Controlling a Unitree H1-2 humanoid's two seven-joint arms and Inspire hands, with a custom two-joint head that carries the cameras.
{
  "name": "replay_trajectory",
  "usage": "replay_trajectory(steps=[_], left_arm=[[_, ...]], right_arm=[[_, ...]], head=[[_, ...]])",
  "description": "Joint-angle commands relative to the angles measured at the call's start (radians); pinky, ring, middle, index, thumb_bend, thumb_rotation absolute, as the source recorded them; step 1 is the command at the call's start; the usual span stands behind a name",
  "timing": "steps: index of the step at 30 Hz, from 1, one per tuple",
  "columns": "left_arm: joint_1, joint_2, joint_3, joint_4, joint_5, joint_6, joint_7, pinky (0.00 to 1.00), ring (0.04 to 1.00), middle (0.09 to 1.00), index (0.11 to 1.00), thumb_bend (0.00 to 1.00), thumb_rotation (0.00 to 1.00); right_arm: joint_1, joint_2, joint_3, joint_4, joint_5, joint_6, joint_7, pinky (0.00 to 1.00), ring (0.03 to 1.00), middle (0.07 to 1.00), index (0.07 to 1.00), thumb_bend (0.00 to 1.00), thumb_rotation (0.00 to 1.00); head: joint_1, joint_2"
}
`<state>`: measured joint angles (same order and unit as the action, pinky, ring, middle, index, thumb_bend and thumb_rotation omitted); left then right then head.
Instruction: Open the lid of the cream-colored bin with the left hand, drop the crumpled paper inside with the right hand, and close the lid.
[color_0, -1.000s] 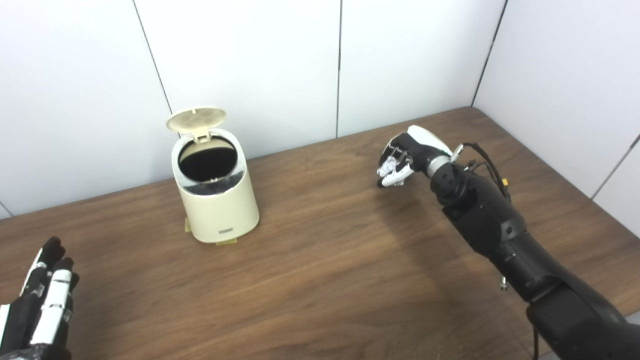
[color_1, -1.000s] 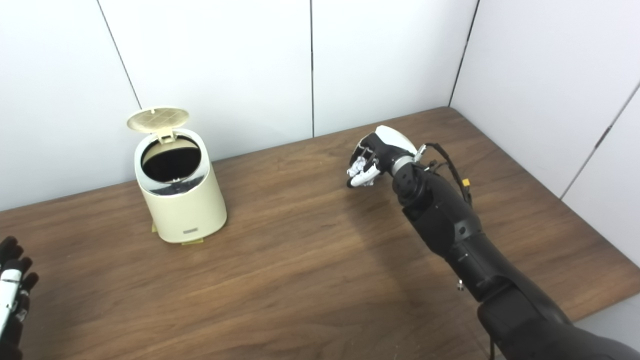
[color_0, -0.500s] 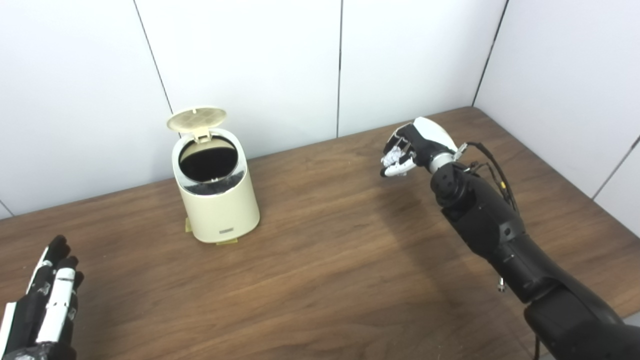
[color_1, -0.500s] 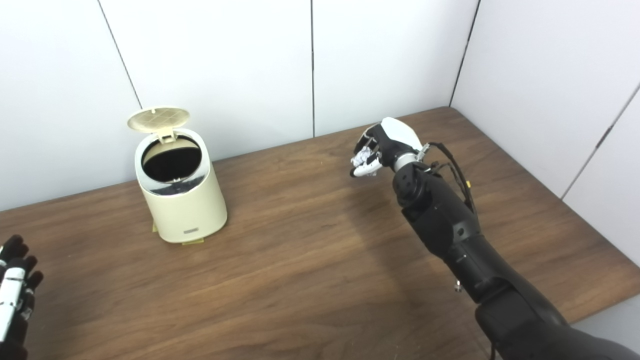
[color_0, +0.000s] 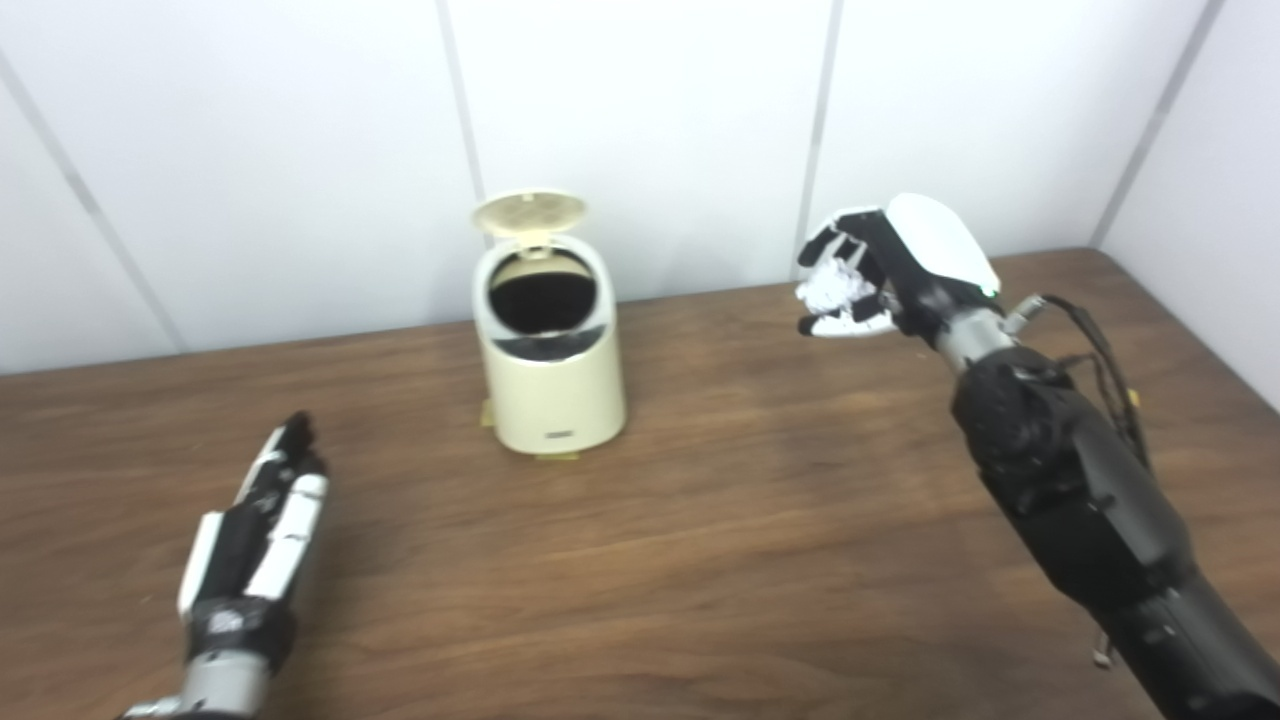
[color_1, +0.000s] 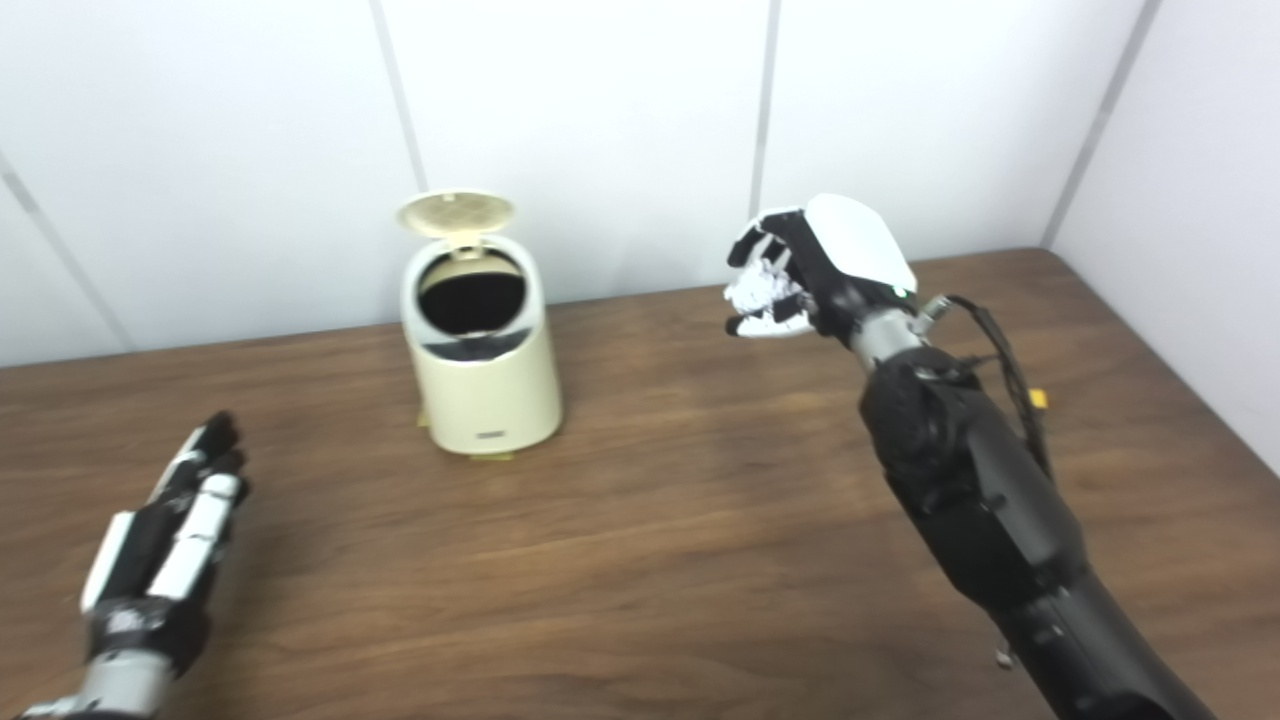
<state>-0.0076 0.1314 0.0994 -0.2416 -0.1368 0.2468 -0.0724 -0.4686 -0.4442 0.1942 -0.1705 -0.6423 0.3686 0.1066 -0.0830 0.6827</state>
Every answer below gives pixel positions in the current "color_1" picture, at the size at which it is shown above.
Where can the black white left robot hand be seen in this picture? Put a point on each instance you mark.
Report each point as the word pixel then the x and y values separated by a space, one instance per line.
pixel 150 560

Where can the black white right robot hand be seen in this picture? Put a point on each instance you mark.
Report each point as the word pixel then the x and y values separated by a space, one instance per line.
pixel 850 255

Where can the cream round bin lid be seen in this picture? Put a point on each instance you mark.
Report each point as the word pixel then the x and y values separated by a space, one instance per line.
pixel 455 213

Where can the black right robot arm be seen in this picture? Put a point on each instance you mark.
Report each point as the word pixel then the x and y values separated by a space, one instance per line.
pixel 980 500

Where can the cream-colored bin body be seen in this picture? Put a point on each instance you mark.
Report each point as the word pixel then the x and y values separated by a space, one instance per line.
pixel 490 395

